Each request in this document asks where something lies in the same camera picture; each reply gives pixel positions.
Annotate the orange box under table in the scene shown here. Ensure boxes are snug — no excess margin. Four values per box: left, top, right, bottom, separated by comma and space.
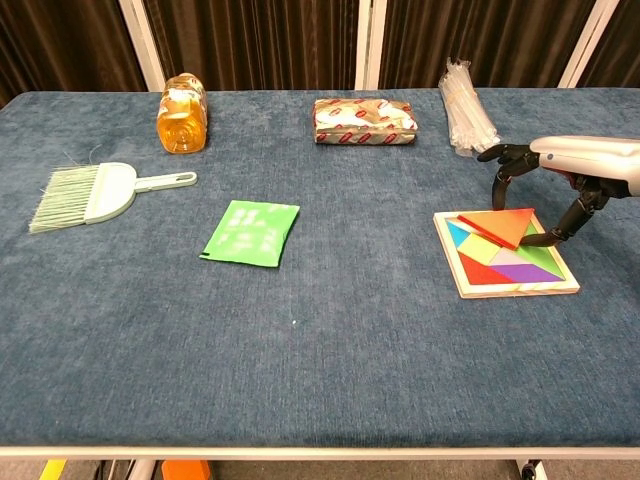
160, 459, 212, 480

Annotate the blue tablecloth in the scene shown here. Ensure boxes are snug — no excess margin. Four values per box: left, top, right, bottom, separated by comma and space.
0, 88, 640, 448

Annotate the orange triangle tangram piece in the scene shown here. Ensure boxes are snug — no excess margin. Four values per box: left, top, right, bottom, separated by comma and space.
457, 207, 536, 250

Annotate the white slanted frame post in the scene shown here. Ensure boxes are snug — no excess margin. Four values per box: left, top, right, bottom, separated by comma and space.
557, 0, 619, 90
118, 0, 167, 93

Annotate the bundle of wrapped straws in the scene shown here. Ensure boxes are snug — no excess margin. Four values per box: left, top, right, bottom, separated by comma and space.
438, 57, 503, 160

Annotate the green sachet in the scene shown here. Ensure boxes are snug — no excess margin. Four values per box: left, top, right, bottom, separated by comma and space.
198, 199, 301, 270

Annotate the orange liquid plastic bottle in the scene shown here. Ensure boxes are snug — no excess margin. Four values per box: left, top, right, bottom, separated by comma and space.
156, 72, 210, 155

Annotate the yellow square puzzle piece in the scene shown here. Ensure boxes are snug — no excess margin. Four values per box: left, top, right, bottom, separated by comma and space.
457, 232, 506, 265

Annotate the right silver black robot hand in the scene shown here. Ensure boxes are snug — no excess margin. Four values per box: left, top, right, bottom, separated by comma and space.
476, 134, 640, 247

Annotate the wooden tangram tray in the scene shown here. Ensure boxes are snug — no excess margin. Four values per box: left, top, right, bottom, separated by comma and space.
432, 209, 582, 301

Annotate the grey metal table edge rail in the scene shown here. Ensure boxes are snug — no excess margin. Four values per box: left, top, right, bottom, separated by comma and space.
0, 443, 640, 480

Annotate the purple parallelogram puzzle piece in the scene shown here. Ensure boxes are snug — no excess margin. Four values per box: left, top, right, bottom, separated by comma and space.
488, 262, 566, 284

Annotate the cyan triangle puzzle piece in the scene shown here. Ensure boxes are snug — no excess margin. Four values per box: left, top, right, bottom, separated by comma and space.
446, 220, 473, 249

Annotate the pale green hand brush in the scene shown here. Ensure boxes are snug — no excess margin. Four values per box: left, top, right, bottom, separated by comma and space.
28, 161, 199, 235

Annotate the white upright frame post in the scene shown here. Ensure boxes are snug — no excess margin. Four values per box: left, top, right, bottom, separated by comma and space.
354, 0, 388, 91

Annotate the dark brown curtain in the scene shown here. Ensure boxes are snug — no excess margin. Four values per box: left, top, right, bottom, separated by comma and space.
0, 0, 640, 109

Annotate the green triangle puzzle piece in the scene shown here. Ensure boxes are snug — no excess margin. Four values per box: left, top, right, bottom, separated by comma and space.
517, 222, 564, 275

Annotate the red triangle puzzle piece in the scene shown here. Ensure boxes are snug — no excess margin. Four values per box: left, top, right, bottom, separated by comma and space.
458, 251, 519, 287

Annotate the gold red tissue pack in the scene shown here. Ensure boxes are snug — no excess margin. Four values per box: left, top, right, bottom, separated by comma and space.
312, 97, 420, 147

